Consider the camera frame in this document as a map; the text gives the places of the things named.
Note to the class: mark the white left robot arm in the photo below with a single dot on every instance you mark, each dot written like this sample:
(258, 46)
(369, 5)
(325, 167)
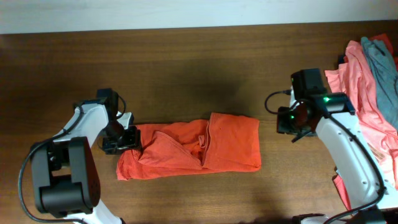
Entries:
(66, 183)

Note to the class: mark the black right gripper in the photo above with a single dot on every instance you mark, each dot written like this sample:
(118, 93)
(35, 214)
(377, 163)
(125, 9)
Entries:
(282, 125)

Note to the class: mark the orange printed t-shirt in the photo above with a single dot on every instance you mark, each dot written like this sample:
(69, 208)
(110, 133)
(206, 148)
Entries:
(222, 143)

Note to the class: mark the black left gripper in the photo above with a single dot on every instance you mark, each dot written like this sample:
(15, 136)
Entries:
(134, 142)

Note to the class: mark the grey t-shirt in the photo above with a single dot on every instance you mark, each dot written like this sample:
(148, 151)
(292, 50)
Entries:
(384, 71)

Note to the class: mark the red garment in pile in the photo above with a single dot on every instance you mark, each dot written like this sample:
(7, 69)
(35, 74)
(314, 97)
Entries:
(384, 38)

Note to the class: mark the pink t-shirt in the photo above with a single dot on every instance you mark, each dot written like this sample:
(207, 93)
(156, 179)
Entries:
(354, 78)

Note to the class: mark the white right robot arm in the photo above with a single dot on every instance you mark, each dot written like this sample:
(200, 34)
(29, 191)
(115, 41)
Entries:
(332, 118)

